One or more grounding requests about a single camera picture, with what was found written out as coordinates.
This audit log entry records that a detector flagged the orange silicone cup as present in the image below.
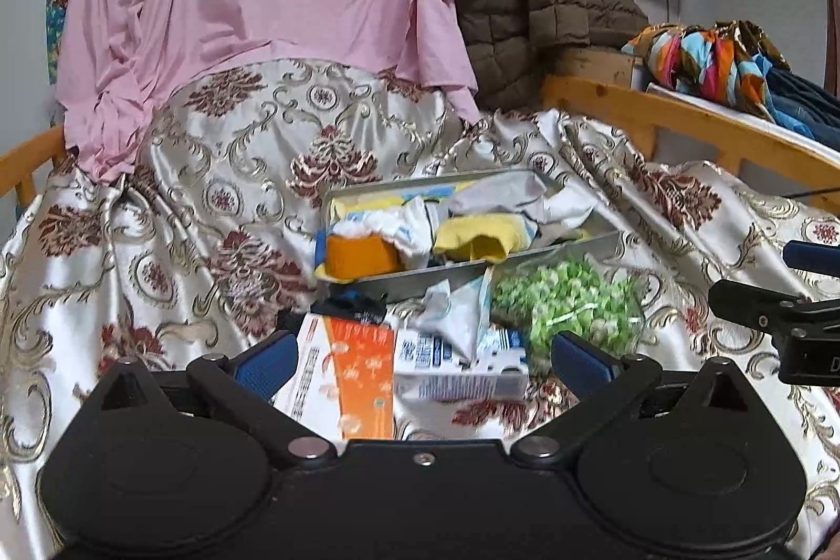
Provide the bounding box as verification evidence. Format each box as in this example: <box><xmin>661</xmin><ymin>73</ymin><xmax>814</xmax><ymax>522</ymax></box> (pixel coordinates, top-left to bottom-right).
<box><xmin>326</xmin><ymin>235</ymin><xmax>403</xmax><ymax>281</ymax></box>

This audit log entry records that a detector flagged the grey cloth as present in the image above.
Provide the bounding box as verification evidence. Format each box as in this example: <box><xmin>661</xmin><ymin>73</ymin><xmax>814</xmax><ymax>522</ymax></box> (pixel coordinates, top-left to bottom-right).
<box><xmin>436</xmin><ymin>171</ymin><xmax>596</xmax><ymax>230</ymax></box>

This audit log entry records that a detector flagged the yellow striped sock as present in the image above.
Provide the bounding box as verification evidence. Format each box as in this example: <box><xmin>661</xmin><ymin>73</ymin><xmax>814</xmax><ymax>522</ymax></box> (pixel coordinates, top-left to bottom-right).
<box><xmin>433</xmin><ymin>213</ymin><xmax>538</xmax><ymax>263</ymax></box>

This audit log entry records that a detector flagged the white blue baby cloth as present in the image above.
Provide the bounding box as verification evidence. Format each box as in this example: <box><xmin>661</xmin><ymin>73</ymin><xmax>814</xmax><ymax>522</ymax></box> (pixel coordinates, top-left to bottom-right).
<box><xmin>329</xmin><ymin>196</ymin><xmax>440</xmax><ymax>270</ymax></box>

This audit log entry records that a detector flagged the blue surgical face mask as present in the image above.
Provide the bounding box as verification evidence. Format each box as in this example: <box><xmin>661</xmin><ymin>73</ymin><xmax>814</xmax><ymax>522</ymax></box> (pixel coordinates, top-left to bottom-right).
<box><xmin>408</xmin><ymin>269</ymin><xmax>491</xmax><ymax>363</ymax></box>

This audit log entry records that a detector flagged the green candy bag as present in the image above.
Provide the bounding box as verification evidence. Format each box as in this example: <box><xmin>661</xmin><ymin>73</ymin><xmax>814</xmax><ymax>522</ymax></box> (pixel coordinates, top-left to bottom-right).
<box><xmin>488</xmin><ymin>255</ymin><xmax>645</xmax><ymax>377</ymax></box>

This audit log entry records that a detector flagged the white orange medicine box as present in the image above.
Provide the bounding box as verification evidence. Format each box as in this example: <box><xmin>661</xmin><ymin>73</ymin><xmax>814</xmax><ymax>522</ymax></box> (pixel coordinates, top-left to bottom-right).
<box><xmin>274</xmin><ymin>314</ymin><xmax>396</xmax><ymax>448</ymax></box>

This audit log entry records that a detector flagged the black small object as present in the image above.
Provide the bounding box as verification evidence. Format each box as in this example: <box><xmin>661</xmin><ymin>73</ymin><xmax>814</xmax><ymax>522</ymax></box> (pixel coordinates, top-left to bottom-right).
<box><xmin>310</xmin><ymin>290</ymin><xmax>387</xmax><ymax>325</ymax></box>

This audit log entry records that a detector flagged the blue jeans pile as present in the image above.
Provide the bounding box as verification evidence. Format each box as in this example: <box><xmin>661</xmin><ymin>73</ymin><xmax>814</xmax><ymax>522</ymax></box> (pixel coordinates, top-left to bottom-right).
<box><xmin>764</xmin><ymin>67</ymin><xmax>840</xmax><ymax>151</ymax></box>

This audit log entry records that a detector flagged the silver floral satin bedspread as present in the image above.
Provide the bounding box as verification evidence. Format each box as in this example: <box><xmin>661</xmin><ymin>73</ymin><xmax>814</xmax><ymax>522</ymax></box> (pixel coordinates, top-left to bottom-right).
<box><xmin>2</xmin><ymin>60</ymin><xmax>838</xmax><ymax>558</ymax></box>

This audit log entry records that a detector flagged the blue white milk carton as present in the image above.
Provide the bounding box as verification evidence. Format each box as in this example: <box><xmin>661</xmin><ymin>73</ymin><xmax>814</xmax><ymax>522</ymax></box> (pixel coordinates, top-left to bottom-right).
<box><xmin>393</xmin><ymin>325</ymin><xmax>530</xmax><ymax>402</ymax></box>

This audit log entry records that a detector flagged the metal tray with cartoon picture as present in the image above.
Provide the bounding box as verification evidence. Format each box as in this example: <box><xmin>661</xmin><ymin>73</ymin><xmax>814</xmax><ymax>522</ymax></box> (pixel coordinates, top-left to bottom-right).
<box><xmin>314</xmin><ymin>169</ymin><xmax>620</xmax><ymax>303</ymax></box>

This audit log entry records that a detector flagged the colourful striped fabric bundle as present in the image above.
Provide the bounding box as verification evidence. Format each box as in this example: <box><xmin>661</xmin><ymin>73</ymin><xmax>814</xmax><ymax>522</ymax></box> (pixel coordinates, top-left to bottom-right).
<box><xmin>622</xmin><ymin>20</ymin><xmax>789</xmax><ymax>121</ymax></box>

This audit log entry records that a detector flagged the pink curtain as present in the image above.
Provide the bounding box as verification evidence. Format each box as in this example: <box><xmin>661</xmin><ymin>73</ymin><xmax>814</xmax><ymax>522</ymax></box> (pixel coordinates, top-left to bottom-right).
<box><xmin>824</xmin><ymin>0</ymin><xmax>840</xmax><ymax>97</ymax></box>

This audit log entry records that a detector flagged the brown quilted jacket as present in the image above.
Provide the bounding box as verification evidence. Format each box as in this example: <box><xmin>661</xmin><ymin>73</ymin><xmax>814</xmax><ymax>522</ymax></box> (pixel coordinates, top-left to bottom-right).
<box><xmin>454</xmin><ymin>0</ymin><xmax>648</xmax><ymax>111</ymax></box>

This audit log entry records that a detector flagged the colourful wall poster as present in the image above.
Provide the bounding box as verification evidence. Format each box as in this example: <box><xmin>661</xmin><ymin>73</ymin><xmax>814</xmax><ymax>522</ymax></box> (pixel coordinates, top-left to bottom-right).
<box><xmin>44</xmin><ymin>0</ymin><xmax>70</xmax><ymax>85</ymax></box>

